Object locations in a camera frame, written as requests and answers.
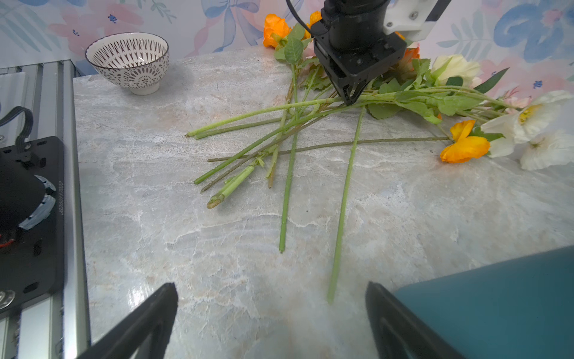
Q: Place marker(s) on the orange poppy flower stem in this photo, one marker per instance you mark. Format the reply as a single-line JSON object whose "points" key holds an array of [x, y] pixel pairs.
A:
{"points": [[463, 146]]}

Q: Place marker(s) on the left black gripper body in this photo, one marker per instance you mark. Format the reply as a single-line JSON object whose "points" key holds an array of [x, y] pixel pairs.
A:
{"points": [[351, 44]]}

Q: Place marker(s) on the cream rose stem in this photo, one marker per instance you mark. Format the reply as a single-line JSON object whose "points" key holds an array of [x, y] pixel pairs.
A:
{"points": [[430, 89]]}

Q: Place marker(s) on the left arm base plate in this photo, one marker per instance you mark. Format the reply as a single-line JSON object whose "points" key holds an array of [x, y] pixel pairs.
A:
{"points": [[32, 218]]}

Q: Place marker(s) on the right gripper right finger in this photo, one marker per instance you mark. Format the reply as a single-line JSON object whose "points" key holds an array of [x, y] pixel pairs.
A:
{"points": [[398, 332]]}

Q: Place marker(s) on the white ranunculus flower stem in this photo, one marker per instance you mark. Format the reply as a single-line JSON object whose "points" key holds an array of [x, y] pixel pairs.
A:
{"points": [[518, 125]]}

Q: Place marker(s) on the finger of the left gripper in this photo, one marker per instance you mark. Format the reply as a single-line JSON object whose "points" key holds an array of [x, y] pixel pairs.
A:
{"points": [[353, 91]]}

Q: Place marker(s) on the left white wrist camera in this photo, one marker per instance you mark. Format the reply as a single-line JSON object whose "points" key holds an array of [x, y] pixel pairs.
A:
{"points": [[413, 19]]}

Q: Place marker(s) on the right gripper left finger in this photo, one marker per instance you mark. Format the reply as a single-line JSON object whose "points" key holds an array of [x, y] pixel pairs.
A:
{"points": [[145, 333]]}

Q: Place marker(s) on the patterned ceramic bowl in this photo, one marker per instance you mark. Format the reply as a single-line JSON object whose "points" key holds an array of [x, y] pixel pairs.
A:
{"points": [[136, 61]]}

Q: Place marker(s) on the aluminium rail frame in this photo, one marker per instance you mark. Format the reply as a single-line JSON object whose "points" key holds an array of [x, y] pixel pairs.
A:
{"points": [[58, 326]]}

